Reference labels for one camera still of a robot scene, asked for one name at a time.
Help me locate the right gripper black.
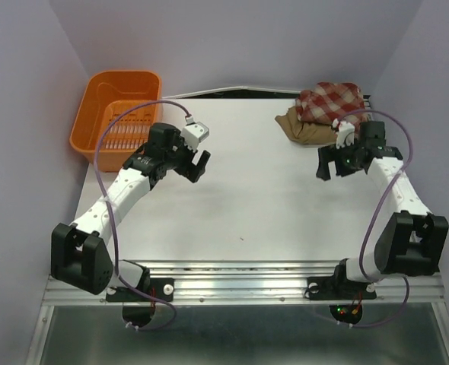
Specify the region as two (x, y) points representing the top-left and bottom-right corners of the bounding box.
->
(314, 137), (362, 180)

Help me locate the khaki brown skirt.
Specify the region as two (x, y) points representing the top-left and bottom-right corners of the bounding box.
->
(275, 107), (336, 145)

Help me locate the white patterned garment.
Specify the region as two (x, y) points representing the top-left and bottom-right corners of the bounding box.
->
(295, 81), (365, 125)

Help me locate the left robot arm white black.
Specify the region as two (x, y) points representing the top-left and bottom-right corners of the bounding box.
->
(50, 122), (210, 294)

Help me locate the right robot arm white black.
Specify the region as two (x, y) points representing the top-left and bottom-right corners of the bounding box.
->
(316, 120), (449, 297)

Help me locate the orange plastic basket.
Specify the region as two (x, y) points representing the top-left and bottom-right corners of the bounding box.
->
(69, 70), (162, 172)

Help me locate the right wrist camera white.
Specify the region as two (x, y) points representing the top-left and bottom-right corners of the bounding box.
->
(332, 119), (355, 149)

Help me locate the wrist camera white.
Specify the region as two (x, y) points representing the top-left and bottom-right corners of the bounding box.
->
(180, 122), (209, 151)
(332, 119), (355, 149)

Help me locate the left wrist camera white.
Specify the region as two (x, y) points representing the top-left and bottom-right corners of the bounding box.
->
(180, 122), (209, 151)

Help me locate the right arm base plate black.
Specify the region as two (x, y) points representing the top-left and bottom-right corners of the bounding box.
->
(304, 276), (377, 301)

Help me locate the aluminium front rail frame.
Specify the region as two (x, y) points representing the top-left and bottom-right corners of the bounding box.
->
(42, 260), (444, 306)

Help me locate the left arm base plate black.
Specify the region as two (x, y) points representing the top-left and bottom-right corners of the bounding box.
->
(105, 277), (175, 303)

